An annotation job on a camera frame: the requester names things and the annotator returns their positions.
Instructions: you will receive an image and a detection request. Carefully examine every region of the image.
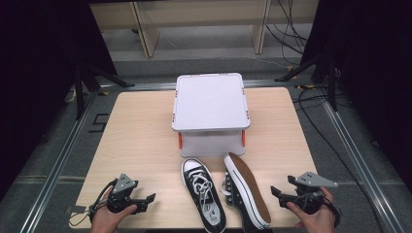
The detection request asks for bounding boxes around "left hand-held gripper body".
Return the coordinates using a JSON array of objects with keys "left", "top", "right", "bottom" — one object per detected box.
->
[{"left": 106, "top": 173, "right": 146, "bottom": 215}]

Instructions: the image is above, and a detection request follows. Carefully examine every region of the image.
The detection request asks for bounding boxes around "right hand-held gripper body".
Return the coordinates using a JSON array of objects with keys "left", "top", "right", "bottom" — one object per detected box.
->
[{"left": 289, "top": 171, "right": 339, "bottom": 216}]

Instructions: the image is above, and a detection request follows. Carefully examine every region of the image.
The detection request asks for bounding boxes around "black canvas sneaker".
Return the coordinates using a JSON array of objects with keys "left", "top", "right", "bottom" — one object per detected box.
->
[
  {"left": 180, "top": 157, "right": 227, "bottom": 233},
  {"left": 221, "top": 152, "right": 272, "bottom": 233}
]

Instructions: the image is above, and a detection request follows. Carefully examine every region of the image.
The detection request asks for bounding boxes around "white two-tier shoe rack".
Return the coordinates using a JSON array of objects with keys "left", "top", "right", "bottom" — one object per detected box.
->
[{"left": 171, "top": 72, "right": 252, "bottom": 159}]

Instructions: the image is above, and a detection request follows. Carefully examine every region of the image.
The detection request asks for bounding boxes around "person's right hand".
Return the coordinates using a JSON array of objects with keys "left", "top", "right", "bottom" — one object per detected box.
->
[{"left": 286, "top": 187, "right": 336, "bottom": 233}]

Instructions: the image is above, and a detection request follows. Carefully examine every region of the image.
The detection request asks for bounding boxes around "person's left hand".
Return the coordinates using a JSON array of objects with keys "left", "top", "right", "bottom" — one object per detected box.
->
[{"left": 89, "top": 203, "right": 139, "bottom": 233}]

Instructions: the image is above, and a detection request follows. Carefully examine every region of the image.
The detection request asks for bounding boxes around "black tripod stand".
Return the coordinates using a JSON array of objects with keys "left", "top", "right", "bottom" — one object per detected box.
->
[
  {"left": 72, "top": 59, "right": 136, "bottom": 121},
  {"left": 274, "top": 52, "right": 340, "bottom": 113}
]

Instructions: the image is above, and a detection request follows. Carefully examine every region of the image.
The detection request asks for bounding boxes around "dark curtain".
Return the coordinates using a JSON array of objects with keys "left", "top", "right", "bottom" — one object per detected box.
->
[
  {"left": 0, "top": 0, "right": 119, "bottom": 202},
  {"left": 300, "top": 0, "right": 412, "bottom": 183}
]

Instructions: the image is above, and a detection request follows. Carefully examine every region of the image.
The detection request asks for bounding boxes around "beige wooden desk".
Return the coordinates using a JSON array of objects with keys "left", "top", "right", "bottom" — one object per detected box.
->
[{"left": 88, "top": 0, "right": 320, "bottom": 59}]

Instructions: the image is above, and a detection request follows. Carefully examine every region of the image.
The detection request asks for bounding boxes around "left hand-held gripper cable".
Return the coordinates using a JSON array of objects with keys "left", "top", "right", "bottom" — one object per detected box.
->
[{"left": 68, "top": 179, "right": 119, "bottom": 227}]

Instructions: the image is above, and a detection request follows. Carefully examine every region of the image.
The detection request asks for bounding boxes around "hand-held gripper cable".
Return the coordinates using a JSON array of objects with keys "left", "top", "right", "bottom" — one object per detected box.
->
[
  {"left": 68, "top": 179, "right": 119, "bottom": 227},
  {"left": 320, "top": 194, "right": 342, "bottom": 228}
]

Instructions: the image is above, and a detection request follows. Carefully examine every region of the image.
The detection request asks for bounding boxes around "right hand-held gripper cable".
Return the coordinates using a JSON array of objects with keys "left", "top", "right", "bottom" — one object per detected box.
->
[{"left": 320, "top": 194, "right": 342, "bottom": 228}]

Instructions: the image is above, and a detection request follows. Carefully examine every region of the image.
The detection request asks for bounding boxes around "long black floor cable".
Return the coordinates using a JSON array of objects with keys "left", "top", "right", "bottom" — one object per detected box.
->
[{"left": 292, "top": 85, "right": 387, "bottom": 233}]

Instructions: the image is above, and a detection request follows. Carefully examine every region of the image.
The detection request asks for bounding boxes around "metal floor rail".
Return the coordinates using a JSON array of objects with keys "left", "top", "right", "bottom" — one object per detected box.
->
[
  {"left": 18, "top": 91, "right": 100, "bottom": 233},
  {"left": 98, "top": 78, "right": 294, "bottom": 92},
  {"left": 320, "top": 98, "right": 406, "bottom": 233}
]

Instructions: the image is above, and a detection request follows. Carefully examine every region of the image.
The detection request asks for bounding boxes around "thin white floor cable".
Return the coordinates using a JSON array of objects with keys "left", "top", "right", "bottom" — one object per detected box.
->
[{"left": 245, "top": 55, "right": 290, "bottom": 71}]

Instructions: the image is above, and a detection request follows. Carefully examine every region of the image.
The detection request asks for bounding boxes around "bundle of black floor cables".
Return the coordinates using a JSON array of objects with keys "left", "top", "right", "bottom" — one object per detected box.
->
[{"left": 265, "top": 0, "right": 309, "bottom": 66}]

